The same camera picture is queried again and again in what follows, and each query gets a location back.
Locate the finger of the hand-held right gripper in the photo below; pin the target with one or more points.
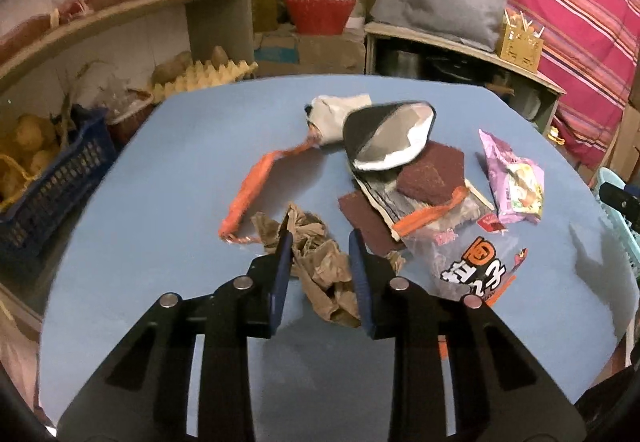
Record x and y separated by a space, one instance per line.
622 202

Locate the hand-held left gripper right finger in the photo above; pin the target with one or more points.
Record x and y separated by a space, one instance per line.
360 282

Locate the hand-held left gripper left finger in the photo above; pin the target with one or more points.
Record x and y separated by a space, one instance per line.
280 272

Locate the brown paper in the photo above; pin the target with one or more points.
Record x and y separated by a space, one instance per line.
320 262

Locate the brown scouring pad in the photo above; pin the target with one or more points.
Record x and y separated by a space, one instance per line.
430 169
362 219

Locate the orange mesh strip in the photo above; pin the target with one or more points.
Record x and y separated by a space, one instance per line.
425 217

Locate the pink snack wrapper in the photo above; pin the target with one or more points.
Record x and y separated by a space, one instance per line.
515 182

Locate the clear printed plastic bag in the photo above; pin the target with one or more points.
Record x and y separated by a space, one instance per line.
475 272

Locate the small red wrapper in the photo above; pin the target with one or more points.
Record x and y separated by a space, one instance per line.
490 224

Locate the black foil-lined pouch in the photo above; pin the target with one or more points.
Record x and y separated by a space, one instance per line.
365 129

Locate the white cloth bag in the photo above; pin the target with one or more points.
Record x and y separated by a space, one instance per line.
332 114

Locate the yellow box with sticks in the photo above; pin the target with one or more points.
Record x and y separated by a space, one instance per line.
520 47

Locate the yellow egg tray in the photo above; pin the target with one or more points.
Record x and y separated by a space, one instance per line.
210 74

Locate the red-rimmed basket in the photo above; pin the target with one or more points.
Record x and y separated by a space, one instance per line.
130 117

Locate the cardboard box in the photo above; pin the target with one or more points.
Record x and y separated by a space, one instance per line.
320 54

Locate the metal pot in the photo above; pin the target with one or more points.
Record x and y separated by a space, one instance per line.
400 64

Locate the small potato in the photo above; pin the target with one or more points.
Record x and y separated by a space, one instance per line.
218 56

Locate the large potato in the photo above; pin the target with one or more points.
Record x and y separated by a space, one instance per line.
170 68

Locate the wooden cabinet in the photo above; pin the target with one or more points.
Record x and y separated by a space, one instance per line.
450 44

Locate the blue plastic crate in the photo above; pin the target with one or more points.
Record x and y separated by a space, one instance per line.
55 192

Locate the red plastic basket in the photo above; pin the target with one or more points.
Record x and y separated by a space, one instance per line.
320 14

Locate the pile of yellow produce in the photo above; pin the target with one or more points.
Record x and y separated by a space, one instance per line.
30 142

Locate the wooden shelf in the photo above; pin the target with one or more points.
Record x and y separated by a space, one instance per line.
150 4

